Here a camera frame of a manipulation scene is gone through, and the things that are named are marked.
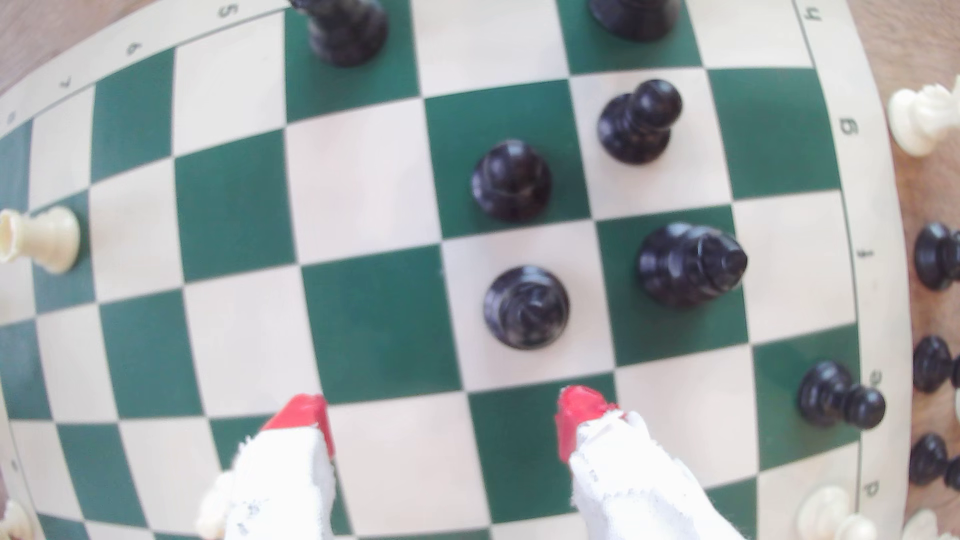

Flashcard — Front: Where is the white knight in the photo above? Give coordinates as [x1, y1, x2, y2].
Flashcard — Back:
[888, 75, 960, 159]

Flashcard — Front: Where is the black bishop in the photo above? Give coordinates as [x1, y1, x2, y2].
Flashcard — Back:
[913, 222, 960, 292]

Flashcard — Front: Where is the black pawn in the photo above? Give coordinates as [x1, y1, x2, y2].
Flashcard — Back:
[471, 139, 554, 224]
[797, 360, 888, 430]
[483, 264, 571, 351]
[912, 335, 960, 394]
[597, 78, 684, 166]

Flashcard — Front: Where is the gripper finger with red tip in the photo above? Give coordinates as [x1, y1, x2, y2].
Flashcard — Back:
[223, 393, 337, 540]
[555, 385, 745, 540]

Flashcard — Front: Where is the green and white chess mat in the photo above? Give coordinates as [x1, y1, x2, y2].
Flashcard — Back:
[0, 0, 912, 540]

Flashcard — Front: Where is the black rook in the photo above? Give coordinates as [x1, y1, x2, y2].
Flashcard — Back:
[288, 0, 390, 69]

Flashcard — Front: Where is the white rook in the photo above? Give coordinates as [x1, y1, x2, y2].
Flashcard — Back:
[0, 206, 81, 275]

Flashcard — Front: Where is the tall black chess piece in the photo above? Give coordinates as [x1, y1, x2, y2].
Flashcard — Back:
[637, 221, 749, 309]

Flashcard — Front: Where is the black king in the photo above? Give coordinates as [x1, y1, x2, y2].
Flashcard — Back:
[588, 0, 682, 42]

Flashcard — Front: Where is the white pawn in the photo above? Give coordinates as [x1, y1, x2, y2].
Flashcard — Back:
[796, 485, 879, 540]

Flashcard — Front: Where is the white chess piece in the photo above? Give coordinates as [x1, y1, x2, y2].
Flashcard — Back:
[902, 508, 942, 540]

